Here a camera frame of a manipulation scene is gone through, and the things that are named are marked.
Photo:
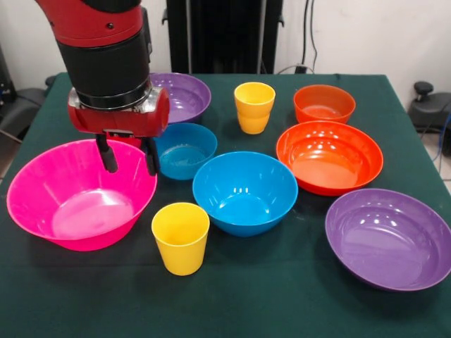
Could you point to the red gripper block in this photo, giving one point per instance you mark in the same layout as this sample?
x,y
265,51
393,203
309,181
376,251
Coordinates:
x,y
116,121

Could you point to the pink plastic bowl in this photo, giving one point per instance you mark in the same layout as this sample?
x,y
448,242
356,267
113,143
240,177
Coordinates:
x,y
88,218

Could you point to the small blue plastic bowl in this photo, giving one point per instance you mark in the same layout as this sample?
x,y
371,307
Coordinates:
x,y
186,158

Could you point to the purple plastic bowl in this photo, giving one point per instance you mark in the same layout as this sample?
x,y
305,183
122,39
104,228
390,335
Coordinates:
x,y
384,246
186,98

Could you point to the yellow plastic cup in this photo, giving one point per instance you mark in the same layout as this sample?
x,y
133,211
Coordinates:
x,y
253,126
253,105
179,250

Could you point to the black round knob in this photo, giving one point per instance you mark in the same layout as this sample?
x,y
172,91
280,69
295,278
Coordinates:
x,y
50,81

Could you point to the black padded equipment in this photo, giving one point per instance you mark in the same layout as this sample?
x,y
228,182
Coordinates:
x,y
24,105

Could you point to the large blue plastic bowl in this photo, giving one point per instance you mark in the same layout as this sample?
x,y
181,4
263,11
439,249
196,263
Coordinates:
x,y
243,207

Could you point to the dark device box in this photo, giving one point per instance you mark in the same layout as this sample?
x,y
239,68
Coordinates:
x,y
5,88

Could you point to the dark green tablecloth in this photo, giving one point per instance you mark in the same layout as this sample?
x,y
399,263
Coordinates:
x,y
246,306

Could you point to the large orange plastic bowl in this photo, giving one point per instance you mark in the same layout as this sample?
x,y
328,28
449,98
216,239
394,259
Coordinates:
x,y
327,165

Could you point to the small orange plastic bowl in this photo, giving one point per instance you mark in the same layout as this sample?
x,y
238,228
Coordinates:
x,y
322,105

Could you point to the black equipment base with knob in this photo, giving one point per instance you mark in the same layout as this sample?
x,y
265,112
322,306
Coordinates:
x,y
431,109

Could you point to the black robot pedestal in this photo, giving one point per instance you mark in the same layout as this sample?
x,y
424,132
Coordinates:
x,y
225,35

